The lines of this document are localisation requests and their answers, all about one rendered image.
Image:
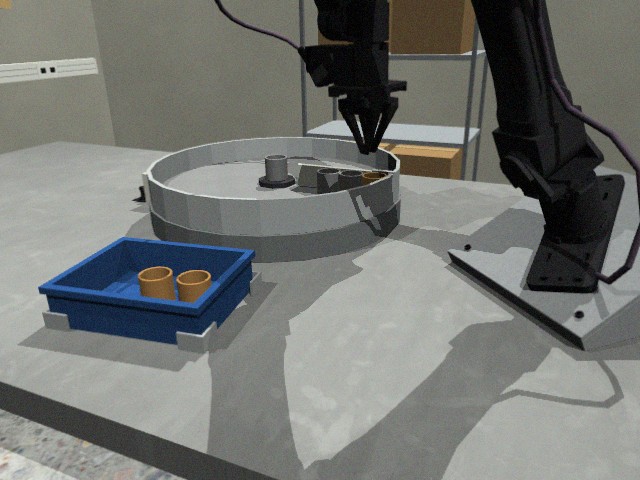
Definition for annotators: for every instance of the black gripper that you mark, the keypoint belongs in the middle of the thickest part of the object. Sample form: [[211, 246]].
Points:
[[371, 89]]

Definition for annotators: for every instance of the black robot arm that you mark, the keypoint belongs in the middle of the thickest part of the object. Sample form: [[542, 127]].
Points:
[[535, 137]]

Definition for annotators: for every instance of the grey metal bushing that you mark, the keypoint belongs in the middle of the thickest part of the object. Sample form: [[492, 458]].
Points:
[[327, 183], [276, 170], [351, 180]]

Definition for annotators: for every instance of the blue plastic tray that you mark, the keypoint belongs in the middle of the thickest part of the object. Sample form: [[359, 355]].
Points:
[[115, 269]]

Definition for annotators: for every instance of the bronze bushing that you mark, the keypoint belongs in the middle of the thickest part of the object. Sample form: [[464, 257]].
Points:
[[163, 289], [190, 292], [372, 177]]

